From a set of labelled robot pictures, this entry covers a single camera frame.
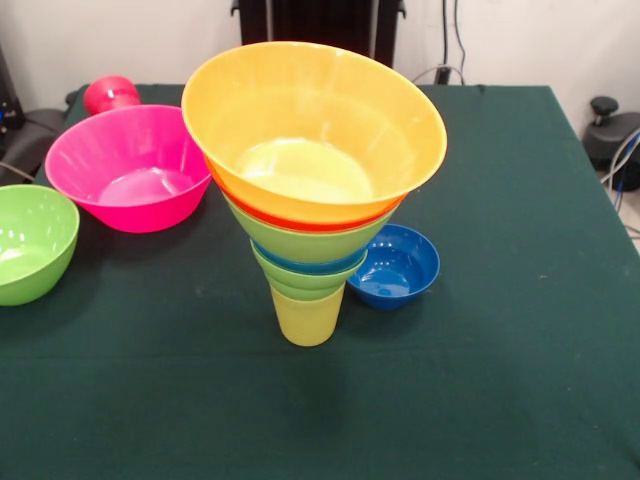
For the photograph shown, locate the red-orange plastic bowl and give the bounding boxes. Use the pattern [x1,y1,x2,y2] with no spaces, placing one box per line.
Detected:
[203,154,407,234]

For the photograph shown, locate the light blue cable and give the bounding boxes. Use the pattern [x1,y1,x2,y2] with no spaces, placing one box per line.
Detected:
[599,127,640,214]

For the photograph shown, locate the grey cable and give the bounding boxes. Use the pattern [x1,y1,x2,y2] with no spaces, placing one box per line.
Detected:
[0,160,35,182]

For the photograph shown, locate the black computer tower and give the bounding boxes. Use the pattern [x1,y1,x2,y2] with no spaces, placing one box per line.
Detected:
[0,44,25,132]

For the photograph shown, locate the light blue plastic bowl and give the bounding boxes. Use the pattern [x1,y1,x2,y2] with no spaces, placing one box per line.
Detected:
[252,239,369,275]

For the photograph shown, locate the large green plastic bowl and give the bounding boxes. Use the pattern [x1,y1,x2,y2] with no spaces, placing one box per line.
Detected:
[0,184,81,308]
[222,194,400,264]

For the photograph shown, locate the dark blue plastic bowl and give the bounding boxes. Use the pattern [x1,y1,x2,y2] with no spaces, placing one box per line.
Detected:
[347,223,442,310]

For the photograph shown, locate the dark green tablecloth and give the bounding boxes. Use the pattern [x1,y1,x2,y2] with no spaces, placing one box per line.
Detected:
[0,82,640,480]

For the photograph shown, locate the black wall cable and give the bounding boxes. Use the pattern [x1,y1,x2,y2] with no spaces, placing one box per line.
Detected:
[442,0,467,71]

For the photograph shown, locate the large orange plastic bowl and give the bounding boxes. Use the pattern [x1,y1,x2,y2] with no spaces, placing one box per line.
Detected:
[181,41,449,226]

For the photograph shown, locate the yellow plastic cup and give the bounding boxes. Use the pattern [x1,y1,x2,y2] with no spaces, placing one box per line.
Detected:
[269,282,347,347]

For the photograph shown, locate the small green plastic bowl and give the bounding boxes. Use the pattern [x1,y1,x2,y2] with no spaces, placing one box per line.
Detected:
[249,242,369,302]

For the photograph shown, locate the large pink plastic bowl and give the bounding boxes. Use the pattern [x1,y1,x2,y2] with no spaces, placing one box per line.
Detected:
[44,103,212,234]

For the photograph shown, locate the red plastic cup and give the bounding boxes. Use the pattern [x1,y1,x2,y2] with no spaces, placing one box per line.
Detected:
[82,74,143,117]

